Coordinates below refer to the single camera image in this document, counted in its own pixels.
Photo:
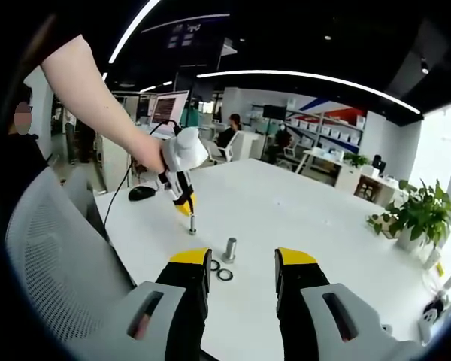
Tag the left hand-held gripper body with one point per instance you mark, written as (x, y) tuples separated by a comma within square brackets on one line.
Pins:
[(184, 150)]

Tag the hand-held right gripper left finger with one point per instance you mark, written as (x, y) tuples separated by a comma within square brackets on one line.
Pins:
[(180, 286)]

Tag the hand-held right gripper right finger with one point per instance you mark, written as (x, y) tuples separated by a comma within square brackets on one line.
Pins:
[(300, 286)]

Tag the small threaded steel stud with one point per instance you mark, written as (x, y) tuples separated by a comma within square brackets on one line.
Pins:
[(192, 225)]

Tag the large steel washer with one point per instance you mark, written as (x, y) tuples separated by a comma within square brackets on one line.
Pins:
[(218, 275), (215, 267)]

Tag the large threaded steel stud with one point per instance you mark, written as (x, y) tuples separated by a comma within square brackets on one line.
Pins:
[(231, 246)]

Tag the person's left hand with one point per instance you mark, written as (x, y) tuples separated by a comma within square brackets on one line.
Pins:
[(148, 154)]

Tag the black computer mouse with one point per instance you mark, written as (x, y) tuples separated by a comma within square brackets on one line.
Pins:
[(141, 193)]

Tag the computer monitor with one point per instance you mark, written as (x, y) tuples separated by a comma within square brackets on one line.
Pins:
[(169, 107)]

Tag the white swivel chair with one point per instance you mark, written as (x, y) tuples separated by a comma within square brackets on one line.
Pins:
[(237, 144)]

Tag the hanging dark ceiling screen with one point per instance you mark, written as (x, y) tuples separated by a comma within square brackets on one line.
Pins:
[(184, 37)]

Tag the white low cabinet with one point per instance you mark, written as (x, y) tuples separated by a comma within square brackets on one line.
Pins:
[(347, 176)]

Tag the long ceiling light strip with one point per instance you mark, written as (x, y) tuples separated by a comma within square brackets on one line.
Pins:
[(304, 75), (129, 32)]

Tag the grey mesh office chair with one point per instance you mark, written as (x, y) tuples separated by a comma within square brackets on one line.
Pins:
[(52, 255)]

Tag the white side table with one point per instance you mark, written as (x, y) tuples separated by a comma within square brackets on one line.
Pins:
[(319, 154)]

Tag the small white container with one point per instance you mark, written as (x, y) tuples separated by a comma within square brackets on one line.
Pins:
[(434, 259)]

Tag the metal shelf rack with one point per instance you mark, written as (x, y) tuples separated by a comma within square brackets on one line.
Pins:
[(323, 131)]

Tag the row of white storage bins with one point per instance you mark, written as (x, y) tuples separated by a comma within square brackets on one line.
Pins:
[(325, 129)]

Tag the large leafy potted plant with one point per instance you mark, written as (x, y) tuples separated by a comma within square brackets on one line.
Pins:
[(424, 214)]

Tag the black wall screen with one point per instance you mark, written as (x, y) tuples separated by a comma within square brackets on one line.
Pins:
[(274, 111)]

